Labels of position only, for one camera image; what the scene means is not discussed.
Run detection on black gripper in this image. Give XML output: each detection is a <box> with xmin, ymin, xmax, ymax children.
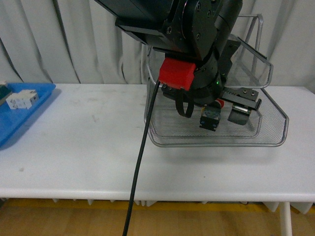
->
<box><xmin>162</xmin><ymin>39</ymin><xmax>261</xmax><ymax>125</ymax></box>

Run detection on red emergency stop button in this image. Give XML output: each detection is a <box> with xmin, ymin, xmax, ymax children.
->
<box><xmin>199</xmin><ymin>99</ymin><xmax>224</xmax><ymax>132</ymax></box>

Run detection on silver mesh three-tier rack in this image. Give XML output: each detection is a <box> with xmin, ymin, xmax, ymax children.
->
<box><xmin>148</xmin><ymin>14</ymin><xmax>289</xmax><ymax>148</ymax></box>

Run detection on white table leg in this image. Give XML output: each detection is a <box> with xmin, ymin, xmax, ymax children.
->
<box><xmin>279</xmin><ymin>202</ymin><xmax>293</xmax><ymax>236</ymax></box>

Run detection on white curtain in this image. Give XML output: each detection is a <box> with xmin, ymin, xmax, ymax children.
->
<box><xmin>0</xmin><ymin>0</ymin><xmax>315</xmax><ymax>91</ymax></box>

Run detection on white circuit breaker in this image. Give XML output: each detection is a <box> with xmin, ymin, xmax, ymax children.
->
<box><xmin>6</xmin><ymin>89</ymin><xmax>39</xmax><ymax>110</ymax></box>

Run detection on blue plastic tray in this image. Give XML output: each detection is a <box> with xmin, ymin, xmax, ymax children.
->
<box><xmin>0</xmin><ymin>83</ymin><xmax>56</xmax><ymax>149</ymax></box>

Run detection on green terminal block component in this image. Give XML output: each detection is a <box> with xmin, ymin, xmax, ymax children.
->
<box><xmin>0</xmin><ymin>81</ymin><xmax>12</xmax><ymax>105</ymax></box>

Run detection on red camera box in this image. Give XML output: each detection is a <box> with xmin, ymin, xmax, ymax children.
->
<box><xmin>158</xmin><ymin>57</ymin><xmax>196</xmax><ymax>91</ymax></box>

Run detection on black cable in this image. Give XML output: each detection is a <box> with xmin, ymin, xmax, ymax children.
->
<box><xmin>122</xmin><ymin>81</ymin><xmax>161</xmax><ymax>236</ymax></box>

